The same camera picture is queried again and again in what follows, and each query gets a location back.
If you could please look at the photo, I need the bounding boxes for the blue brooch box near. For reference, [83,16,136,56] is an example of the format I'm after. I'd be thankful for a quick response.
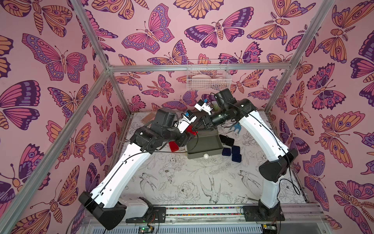
[231,154,242,163]

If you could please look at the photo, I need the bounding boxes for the black brooch box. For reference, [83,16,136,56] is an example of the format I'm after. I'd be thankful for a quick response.
[219,135,228,144]
[225,137,235,147]

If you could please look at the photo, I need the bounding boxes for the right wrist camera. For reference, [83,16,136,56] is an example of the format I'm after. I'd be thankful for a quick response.
[194,100,212,116]

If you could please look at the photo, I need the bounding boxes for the black brooch box near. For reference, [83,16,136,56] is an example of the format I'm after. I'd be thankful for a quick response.
[225,137,235,147]

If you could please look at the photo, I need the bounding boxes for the black brooch box far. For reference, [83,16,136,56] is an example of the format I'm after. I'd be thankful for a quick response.
[219,135,228,144]

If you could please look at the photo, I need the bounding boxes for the white wire basket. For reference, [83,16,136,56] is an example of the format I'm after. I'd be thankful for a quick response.
[186,63,232,91]

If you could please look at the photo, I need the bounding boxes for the blue brooch box left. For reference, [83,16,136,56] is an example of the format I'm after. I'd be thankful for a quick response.
[222,147,232,157]

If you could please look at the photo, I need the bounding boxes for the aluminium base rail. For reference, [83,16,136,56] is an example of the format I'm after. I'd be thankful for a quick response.
[78,204,333,234]

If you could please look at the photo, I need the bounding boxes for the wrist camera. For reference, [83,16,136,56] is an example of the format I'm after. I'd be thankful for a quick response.
[194,100,212,116]
[177,110,197,134]

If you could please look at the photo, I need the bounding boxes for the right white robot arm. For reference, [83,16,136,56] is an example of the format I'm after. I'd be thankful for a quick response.
[194,89,298,211]

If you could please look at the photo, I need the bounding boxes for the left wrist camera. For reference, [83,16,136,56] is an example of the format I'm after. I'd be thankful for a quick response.
[177,110,197,134]

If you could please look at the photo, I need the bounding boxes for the blue yellow garden fork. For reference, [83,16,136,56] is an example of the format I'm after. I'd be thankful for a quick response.
[229,123,242,134]

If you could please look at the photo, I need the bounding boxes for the green drawer cabinet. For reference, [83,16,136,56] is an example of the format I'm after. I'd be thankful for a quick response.
[185,129,224,160]

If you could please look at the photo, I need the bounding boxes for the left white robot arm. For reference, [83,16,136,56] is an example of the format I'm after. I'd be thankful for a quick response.
[79,108,197,230]

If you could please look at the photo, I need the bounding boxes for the blue brooch box right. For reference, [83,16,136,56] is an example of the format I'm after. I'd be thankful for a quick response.
[231,145,241,155]

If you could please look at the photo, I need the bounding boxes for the aluminium frame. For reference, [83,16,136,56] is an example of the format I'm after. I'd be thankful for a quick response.
[0,0,337,234]

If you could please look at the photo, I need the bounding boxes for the blue brooch box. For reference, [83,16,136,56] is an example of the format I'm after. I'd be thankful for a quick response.
[222,147,232,157]
[231,154,242,163]
[231,145,241,155]

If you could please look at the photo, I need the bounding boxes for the red brooch box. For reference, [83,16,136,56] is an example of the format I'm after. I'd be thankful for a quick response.
[168,141,179,152]
[185,125,198,136]

